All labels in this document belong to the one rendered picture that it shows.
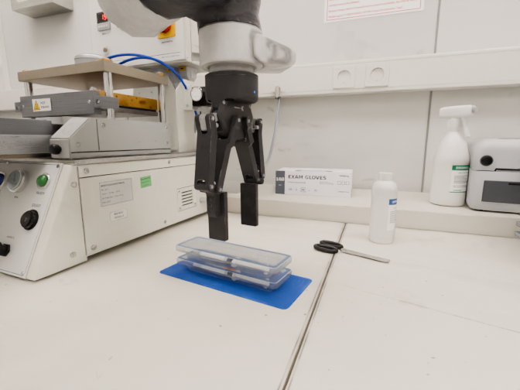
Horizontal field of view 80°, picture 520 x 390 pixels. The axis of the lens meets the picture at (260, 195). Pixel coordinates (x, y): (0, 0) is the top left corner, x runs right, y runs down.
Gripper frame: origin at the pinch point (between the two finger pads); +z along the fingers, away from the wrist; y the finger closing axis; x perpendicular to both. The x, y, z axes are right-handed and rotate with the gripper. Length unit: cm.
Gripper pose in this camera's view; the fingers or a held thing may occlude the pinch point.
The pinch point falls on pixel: (234, 214)
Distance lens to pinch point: 47.3
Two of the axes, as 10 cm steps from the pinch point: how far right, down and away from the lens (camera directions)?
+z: 0.1, 9.8, 1.8
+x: 8.6, 0.8, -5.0
